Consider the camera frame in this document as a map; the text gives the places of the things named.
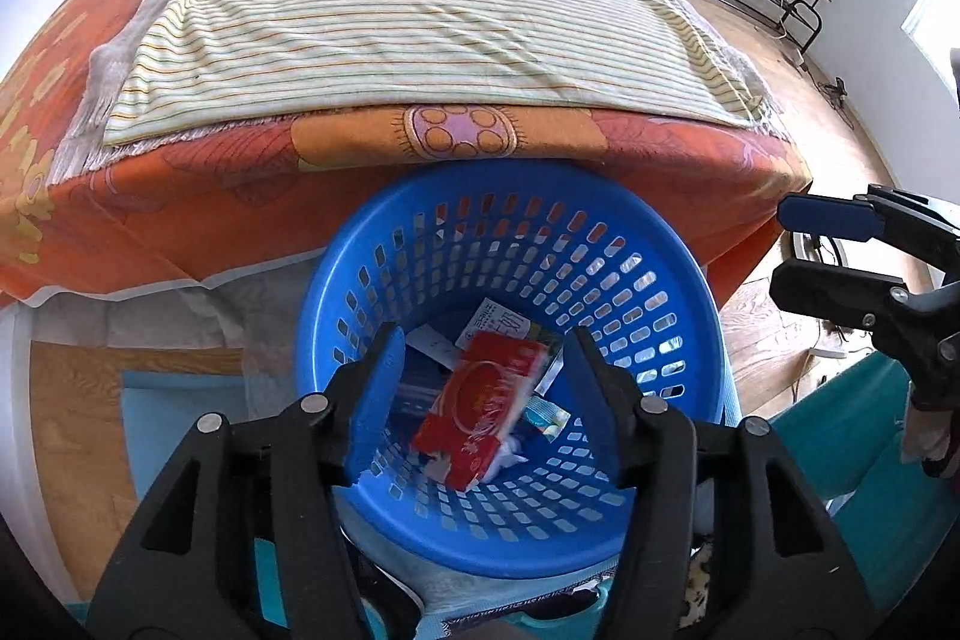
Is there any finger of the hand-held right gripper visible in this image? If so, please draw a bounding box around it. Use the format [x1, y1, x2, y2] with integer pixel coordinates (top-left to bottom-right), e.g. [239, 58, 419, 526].
[769, 261, 960, 408]
[778, 184, 960, 270]

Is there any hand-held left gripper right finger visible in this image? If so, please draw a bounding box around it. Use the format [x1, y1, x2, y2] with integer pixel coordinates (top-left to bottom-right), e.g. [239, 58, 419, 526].
[561, 325, 878, 640]

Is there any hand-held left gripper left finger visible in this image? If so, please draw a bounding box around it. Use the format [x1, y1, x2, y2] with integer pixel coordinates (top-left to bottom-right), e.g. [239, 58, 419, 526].
[86, 321, 410, 640]

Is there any red cardboard box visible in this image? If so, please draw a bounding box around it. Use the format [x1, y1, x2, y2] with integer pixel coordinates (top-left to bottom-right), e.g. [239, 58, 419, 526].
[411, 331, 552, 491]

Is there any long white cardboard box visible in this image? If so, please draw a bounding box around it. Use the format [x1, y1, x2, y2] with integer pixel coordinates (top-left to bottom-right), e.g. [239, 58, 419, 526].
[456, 297, 563, 348]

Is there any blue plastic basket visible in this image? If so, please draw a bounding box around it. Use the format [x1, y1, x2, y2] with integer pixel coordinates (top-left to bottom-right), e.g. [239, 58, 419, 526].
[295, 160, 728, 579]

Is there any clear plastic sheet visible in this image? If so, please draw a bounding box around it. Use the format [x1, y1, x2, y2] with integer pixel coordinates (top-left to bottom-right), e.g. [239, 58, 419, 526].
[15, 250, 338, 401]

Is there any teal cloth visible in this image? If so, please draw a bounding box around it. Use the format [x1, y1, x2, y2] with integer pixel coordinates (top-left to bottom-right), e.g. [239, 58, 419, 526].
[772, 355, 960, 611]

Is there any light blue floor mat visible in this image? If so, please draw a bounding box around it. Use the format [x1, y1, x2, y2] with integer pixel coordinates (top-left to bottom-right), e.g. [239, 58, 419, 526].
[120, 370, 256, 640]

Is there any orange patterned bed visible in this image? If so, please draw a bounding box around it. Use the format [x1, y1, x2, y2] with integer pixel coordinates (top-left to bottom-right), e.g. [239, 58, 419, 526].
[0, 0, 815, 311]

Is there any yellow striped towel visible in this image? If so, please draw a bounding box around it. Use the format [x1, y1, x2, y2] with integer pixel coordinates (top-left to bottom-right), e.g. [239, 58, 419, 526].
[103, 0, 766, 146]

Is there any pale fringed blanket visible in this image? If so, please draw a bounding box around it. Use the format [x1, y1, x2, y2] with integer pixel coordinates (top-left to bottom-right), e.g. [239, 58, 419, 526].
[56, 0, 785, 172]

